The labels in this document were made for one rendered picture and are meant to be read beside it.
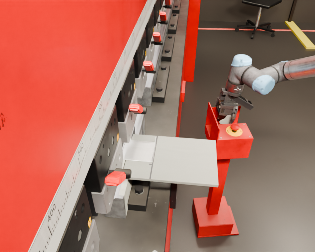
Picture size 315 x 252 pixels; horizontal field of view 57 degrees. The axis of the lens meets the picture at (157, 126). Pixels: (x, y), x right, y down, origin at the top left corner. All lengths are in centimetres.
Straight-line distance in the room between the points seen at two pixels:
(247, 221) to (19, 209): 179
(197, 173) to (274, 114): 212
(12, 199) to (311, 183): 221
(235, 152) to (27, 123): 115
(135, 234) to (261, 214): 131
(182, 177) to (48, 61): 58
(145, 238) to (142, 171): 18
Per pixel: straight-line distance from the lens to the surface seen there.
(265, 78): 118
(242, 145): 133
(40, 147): 30
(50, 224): 35
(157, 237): 85
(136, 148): 89
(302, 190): 229
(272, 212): 208
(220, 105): 133
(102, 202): 55
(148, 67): 79
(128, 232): 86
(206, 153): 88
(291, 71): 123
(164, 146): 89
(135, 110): 61
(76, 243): 44
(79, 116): 39
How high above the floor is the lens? 161
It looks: 39 degrees down
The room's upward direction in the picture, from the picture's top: straight up
